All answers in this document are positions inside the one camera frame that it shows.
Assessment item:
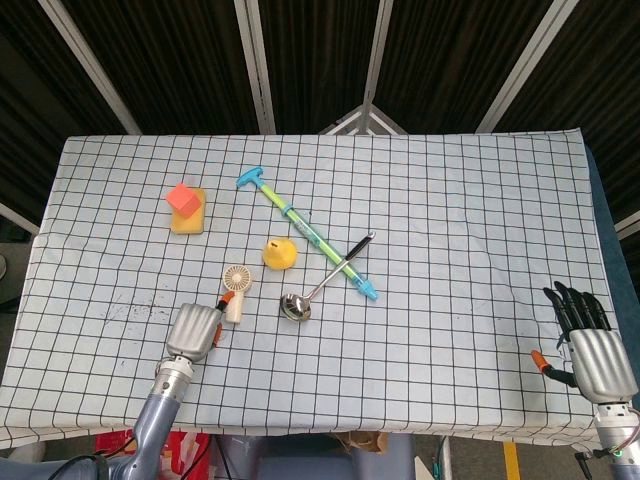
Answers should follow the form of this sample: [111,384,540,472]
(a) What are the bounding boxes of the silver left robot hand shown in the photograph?
[164,292,236,362]

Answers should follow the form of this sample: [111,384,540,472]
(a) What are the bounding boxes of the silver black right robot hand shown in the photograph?
[530,281,640,404]

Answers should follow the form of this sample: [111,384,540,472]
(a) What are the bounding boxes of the small cream handheld fan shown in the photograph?
[222,264,256,325]

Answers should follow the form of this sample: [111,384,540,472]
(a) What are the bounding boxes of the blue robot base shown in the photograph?
[249,433,416,480]

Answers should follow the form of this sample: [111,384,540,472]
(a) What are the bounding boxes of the yellow sponge with green base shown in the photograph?
[170,187,208,236]

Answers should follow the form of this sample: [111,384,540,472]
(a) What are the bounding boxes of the yellow pear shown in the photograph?
[262,236,300,272]

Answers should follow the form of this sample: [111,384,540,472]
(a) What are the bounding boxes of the red plastic bag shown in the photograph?
[94,428,211,480]

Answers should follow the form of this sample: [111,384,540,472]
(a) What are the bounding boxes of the red-orange cube block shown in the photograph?
[165,182,202,220]

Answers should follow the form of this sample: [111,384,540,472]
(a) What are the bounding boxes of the blue green toy water pump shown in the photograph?
[235,166,381,303]

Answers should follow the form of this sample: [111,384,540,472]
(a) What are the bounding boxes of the white black-grid tablecloth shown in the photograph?
[0,127,640,449]

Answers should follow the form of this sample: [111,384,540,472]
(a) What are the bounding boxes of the brown paper bag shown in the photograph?
[333,430,390,454]

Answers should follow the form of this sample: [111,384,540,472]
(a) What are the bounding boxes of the white screen base foot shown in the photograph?
[317,102,409,136]

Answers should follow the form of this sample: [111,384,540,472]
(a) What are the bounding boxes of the steel ladle with black handle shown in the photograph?
[279,230,377,321]

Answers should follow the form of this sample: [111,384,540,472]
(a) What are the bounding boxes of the white screen frame post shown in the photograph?
[233,0,277,135]
[37,0,142,135]
[363,0,395,109]
[474,0,576,134]

